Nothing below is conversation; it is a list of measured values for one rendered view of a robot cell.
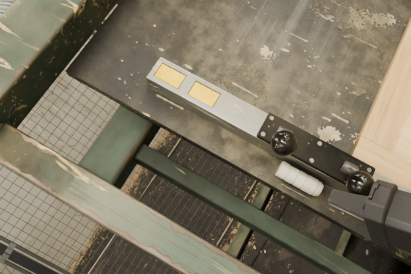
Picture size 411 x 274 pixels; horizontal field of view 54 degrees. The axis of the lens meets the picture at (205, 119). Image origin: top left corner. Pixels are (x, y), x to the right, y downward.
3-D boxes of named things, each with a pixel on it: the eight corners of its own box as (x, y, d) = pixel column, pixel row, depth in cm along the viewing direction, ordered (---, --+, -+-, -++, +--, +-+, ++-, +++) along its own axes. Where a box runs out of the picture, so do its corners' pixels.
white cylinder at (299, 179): (273, 177, 71) (314, 199, 70) (276, 172, 68) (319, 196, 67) (280, 162, 72) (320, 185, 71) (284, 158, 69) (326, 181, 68)
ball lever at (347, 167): (352, 183, 68) (368, 206, 55) (331, 172, 69) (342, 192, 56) (364, 163, 68) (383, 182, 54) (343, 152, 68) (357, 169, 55)
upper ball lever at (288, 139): (288, 148, 70) (289, 163, 57) (268, 137, 70) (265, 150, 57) (299, 129, 69) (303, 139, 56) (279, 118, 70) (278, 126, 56)
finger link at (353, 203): (335, 187, 58) (379, 201, 54) (326, 207, 57) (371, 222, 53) (333, 182, 57) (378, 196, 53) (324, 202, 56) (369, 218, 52)
